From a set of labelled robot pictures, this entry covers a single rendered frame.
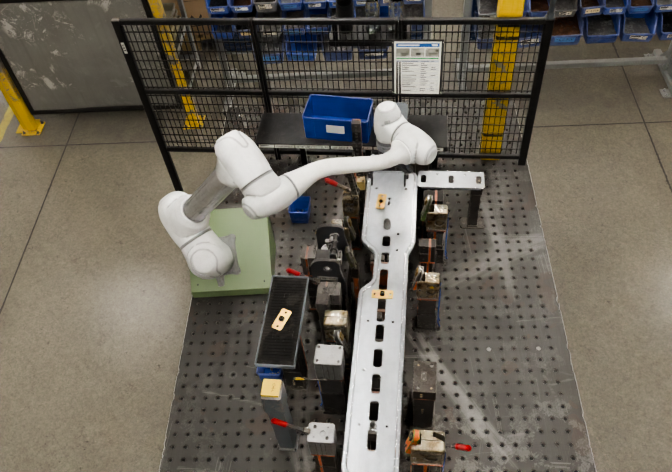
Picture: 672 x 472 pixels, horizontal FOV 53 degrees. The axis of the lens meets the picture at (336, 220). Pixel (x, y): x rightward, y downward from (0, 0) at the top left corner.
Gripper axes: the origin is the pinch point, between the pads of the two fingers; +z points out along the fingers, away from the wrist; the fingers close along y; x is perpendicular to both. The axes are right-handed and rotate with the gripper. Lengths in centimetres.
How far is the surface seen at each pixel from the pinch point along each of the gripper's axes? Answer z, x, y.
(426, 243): 14.5, -20.5, 16.5
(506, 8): -44, 58, 46
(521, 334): 43, -44, 57
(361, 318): 13, -58, -7
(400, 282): 13.3, -41.1, 6.8
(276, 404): 2, -99, -32
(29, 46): 43, 150, -241
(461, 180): 13.7, 14.5, 31.1
